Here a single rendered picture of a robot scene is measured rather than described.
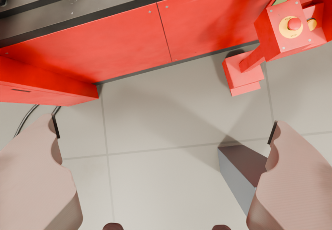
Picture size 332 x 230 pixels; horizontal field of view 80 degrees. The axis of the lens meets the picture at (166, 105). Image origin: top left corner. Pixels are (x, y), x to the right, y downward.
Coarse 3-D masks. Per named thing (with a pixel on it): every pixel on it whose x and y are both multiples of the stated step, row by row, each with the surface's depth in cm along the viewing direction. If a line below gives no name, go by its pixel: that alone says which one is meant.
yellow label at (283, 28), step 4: (288, 16) 64; (292, 16) 64; (284, 20) 64; (288, 20) 64; (280, 24) 64; (284, 24) 64; (280, 28) 64; (284, 28) 64; (300, 28) 63; (280, 32) 64; (284, 32) 64; (288, 32) 64; (292, 32) 64; (296, 32) 64; (300, 32) 63; (284, 36) 64; (288, 36) 64; (292, 36) 64; (296, 36) 63
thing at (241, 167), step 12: (228, 156) 109; (240, 156) 106; (252, 156) 103; (264, 156) 100; (228, 168) 106; (240, 168) 85; (252, 168) 83; (264, 168) 81; (228, 180) 111; (240, 180) 82; (252, 180) 70; (240, 192) 85; (252, 192) 67; (240, 204) 88
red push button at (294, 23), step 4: (292, 20) 61; (296, 20) 61; (300, 20) 61; (288, 24) 62; (292, 24) 61; (296, 24) 61; (300, 24) 61; (288, 28) 64; (292, 28) 61; (296, 28) 61
